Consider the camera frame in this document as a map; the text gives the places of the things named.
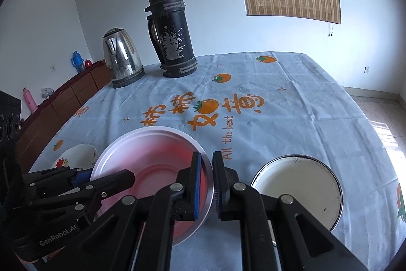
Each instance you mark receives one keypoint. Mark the blue persimmon print tablecloth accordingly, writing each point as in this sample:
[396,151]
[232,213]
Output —
[254,107]

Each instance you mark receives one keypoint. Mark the stainless steel electric kettle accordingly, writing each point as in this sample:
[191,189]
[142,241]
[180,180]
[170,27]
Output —
[121,58]

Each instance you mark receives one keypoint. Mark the red plastic bowl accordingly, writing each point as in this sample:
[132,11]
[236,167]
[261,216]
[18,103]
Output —
[154,155]

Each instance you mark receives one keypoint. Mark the black thermos flask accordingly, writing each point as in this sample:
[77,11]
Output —
[169,34]

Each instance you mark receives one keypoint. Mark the red flower white plate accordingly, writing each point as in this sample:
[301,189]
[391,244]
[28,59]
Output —
[80,156]

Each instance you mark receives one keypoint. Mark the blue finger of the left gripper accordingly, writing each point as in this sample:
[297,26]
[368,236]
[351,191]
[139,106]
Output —
[62,178]
[90,194]

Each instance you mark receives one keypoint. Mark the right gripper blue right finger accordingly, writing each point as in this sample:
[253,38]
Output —
[276,233]

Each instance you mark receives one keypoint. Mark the crumpled plastic bag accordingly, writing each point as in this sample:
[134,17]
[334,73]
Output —
[46,93]

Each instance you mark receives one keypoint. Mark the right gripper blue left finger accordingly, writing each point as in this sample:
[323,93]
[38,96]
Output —
[137,234]

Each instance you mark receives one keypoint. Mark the small red jar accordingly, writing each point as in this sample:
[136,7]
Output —
[88,63]

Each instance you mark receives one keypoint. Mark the pink thermos bottle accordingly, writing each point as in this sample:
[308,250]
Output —
[29,100]

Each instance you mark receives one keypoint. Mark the dark wooden sideboard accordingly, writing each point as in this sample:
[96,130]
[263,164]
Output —
[41,126]

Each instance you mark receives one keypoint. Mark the blue water jug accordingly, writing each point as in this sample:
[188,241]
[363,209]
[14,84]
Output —
[78,62]

